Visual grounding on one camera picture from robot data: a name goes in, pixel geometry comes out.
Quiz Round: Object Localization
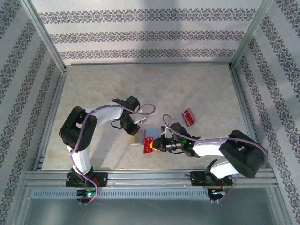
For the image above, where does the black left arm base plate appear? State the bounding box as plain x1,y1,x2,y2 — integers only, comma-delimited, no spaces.
65,172,108,188

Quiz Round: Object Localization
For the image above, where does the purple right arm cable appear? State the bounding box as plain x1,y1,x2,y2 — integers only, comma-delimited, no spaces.
162,114,268,204

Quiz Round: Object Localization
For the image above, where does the grey slotted cable duct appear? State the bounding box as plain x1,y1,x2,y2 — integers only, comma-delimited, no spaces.
31,188,210,199

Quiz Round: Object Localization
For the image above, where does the grey metal panel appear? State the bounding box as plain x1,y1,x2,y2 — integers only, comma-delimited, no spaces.
23,198,277,225

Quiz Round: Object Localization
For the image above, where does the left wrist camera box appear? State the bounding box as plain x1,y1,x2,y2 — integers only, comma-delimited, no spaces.
133,113,147,124

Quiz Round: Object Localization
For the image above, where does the beige card holder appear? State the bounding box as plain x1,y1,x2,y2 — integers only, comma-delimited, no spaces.
130,128,162,146

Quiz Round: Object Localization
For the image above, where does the aluminium frame post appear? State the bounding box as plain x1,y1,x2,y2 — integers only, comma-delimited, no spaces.
231,0,274,68
20,0,68,72

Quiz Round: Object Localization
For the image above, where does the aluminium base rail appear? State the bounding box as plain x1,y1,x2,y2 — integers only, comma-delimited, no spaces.
23,170,277,188

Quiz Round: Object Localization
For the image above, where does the aluminium wall-side table rail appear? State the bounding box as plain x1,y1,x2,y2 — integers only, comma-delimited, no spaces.
70,61,232,67

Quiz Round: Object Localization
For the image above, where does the aluminium side table rail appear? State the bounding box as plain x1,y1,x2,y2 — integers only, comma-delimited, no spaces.
32,67,68,171
228,65,272,169

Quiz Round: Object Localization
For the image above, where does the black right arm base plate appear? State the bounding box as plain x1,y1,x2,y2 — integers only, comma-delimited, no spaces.
190,171,233,187

